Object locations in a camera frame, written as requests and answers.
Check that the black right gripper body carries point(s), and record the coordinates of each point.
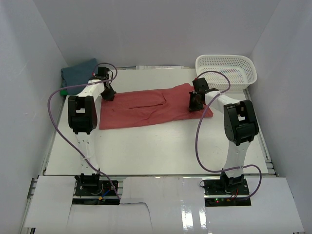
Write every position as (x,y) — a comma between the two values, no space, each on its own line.
(194,105)

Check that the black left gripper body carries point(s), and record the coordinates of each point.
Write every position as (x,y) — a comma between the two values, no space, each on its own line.
(108,94)

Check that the red t shirt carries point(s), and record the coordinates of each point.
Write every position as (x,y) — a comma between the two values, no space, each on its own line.
(147,107)

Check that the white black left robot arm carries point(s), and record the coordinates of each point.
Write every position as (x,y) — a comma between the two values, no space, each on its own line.
(83,120)

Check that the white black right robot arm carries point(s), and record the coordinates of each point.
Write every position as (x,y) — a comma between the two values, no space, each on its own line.
(240,127)

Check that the folded blue t shirt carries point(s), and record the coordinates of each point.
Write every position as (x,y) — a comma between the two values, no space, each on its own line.
(78,74)

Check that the folded green t shirt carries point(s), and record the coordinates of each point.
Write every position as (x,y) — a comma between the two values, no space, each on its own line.
(63,92)

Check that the white perforated plastic basket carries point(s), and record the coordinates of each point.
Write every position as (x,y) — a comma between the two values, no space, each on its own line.
(226,71)

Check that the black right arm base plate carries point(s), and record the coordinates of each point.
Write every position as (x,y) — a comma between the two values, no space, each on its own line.
(216,196)

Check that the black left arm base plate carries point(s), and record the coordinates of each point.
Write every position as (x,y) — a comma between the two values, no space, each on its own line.
(103,194)

